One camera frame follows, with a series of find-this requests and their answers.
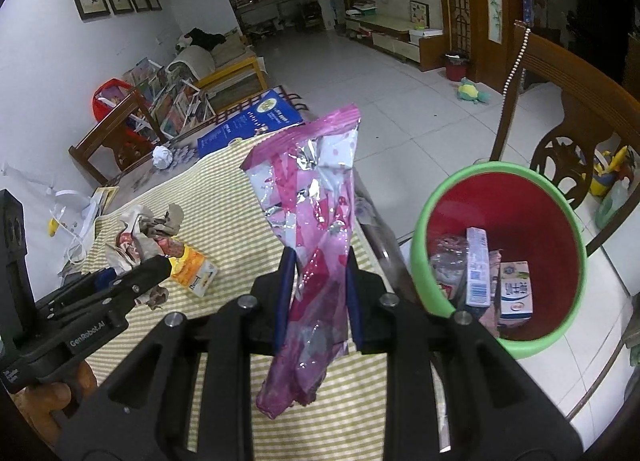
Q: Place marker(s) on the carved wooden chair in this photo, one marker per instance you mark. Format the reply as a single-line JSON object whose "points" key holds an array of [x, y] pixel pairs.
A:
{"points": [[565, 91]]}

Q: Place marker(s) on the yellow carton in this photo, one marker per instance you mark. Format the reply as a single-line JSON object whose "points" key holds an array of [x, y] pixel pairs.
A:
{"points": [[197, 266]]}

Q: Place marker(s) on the small framed picture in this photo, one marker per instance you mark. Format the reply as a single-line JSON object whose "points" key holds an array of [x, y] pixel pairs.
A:
{"points": [[419, 15]]}

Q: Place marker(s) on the low television cabinet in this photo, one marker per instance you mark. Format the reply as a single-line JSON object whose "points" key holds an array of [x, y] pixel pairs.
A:
{"points": [[395, 36]]}

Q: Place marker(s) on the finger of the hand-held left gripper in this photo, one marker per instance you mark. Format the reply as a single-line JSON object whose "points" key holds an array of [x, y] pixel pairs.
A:
{"points": [[102, 278], [145, 273]]}

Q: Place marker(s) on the large blue white milk carton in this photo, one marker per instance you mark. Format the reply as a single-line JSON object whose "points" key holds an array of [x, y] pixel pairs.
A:
{"points": [[477, 266]]}

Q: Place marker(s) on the clear plastic water bottle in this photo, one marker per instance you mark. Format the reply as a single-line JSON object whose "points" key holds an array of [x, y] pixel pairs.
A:
{"points": [[445, 266]]}

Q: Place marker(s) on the small red waste bin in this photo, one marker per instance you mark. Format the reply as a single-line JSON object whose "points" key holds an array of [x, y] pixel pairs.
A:
{"points": [[456, 68]]}

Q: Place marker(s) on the flat blue box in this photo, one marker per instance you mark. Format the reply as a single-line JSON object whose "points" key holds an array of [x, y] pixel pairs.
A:
{"points": [[250, 121]]}

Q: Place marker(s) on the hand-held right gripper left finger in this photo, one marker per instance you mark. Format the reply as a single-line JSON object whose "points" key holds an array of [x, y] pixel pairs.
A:
{"points": [[285, 286]]}

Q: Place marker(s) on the small white milk carton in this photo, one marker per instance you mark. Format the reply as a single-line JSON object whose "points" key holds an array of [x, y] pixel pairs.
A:
{"points": [[515, 291]]}

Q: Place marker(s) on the person's left hand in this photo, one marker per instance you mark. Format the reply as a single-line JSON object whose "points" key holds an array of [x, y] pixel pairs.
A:
{"points": [[45, 396]]}

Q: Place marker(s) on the small yellow plastic piece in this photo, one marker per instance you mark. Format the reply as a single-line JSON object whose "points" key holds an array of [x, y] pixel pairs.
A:
{"points": [[54, 228]]}

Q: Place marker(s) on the green plush toy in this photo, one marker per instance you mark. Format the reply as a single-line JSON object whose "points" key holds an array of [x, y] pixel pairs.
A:
{"points": [[472, 91]]}

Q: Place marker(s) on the red bin with green rim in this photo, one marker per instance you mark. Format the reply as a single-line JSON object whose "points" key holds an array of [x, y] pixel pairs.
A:
{"points": [[500, 201]]}

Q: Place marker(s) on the white paper ball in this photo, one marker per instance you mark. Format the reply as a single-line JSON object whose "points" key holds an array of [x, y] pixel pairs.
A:
{"points": [[161, 156]]}

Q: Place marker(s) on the brown paper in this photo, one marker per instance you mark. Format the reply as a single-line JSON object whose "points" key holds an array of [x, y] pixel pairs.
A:
{"points": [[145, 231]]}

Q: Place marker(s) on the pink carton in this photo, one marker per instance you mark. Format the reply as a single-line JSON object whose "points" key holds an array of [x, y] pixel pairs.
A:
{"points": [[495, 261]]}

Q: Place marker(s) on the pale green bottle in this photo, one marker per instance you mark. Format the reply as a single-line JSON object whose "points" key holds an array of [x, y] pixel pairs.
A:
{"points": [[612, 206]]}

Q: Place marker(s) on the wooden sofa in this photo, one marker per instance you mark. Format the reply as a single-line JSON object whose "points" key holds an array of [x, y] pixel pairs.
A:
{"points": [[220, 63]]}

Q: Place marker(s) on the pink foil wrapper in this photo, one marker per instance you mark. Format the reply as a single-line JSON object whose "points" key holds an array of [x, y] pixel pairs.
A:
{"points": [[310, 221]]}

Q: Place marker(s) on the red basket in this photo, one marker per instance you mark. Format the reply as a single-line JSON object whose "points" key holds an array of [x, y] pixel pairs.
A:
{"points": [[105, 101]]}

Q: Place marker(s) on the rack of picture books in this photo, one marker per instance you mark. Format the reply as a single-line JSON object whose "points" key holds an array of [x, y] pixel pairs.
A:
{"points": [[170, 96]]}

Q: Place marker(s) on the wooden lattice door frame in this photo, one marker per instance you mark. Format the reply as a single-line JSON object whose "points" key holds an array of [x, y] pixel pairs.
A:
{"points": [[475, 16]]}

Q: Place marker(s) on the yellow toy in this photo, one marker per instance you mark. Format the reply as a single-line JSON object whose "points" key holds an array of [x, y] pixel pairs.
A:
{"points": [[607, 171]]}

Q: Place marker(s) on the clear plastic cup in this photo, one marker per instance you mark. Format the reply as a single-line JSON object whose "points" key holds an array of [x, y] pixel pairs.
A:
{"points": [[72, 201]]}

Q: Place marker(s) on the black cloth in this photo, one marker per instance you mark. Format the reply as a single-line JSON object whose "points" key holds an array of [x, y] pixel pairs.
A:
{"points": [[205, 37]]}

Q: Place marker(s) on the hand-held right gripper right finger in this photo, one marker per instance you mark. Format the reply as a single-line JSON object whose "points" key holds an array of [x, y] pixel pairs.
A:
{"points": [[352, 291]]}

